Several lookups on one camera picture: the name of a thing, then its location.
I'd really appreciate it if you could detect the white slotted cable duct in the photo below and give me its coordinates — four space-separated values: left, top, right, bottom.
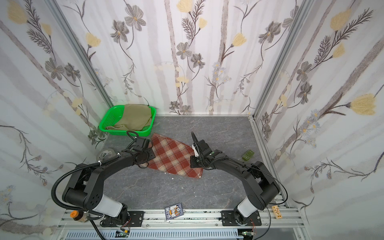
64 229 245 240

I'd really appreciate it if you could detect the red plaid skirt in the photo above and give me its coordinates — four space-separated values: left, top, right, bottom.
148 133 203 179

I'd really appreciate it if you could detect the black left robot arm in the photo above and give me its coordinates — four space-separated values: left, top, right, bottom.
51 131 155 219

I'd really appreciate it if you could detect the clear tape roll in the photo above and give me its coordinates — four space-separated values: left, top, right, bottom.
96 148 117 163

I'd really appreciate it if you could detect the green plastic basket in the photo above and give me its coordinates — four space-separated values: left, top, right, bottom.
99 104 157 137

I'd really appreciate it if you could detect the olive khaki skirt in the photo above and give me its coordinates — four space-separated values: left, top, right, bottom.
104 104 152 131

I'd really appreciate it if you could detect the small green box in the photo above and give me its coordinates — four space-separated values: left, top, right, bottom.
242 150 255 162

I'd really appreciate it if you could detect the small wooden block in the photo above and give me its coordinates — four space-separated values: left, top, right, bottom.
271 205 283 219

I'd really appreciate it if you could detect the blue patterned card box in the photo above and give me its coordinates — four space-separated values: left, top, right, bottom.
165 203 185 221

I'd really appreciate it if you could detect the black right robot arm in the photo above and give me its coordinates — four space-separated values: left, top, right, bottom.
190 132 288 226

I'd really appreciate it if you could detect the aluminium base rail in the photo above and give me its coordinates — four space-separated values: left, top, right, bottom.
56 209 301 230

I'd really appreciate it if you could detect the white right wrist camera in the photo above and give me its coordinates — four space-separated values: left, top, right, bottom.
192 144 199 158

